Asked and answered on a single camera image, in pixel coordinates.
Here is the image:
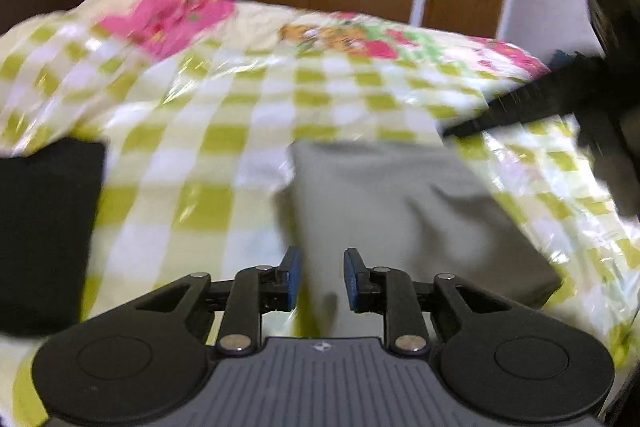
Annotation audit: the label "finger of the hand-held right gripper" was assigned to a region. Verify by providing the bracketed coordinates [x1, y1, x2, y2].
[442, 51, 609, 139]

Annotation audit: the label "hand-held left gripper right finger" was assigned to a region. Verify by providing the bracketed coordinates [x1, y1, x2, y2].
[344, 248, 507, 357]

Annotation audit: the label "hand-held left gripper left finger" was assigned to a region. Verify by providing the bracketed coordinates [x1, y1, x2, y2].
[135, 246, 302, 356]

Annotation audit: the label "grey pants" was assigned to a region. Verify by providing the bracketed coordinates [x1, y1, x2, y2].
[277, 139, 564, 338]

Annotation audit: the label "checkered printed bed blanket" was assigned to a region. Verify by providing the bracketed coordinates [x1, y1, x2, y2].
[0, 0, 640, 427]

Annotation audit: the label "black cloth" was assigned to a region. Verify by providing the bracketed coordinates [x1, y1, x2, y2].
[0, 139, 107, 337]

